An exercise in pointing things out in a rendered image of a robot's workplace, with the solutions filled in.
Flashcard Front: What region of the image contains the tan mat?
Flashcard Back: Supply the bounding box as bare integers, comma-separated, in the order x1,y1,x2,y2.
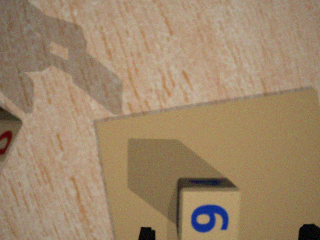
96,89,320,240

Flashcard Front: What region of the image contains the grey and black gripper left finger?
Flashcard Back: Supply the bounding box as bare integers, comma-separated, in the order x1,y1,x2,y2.
138,227,155,240

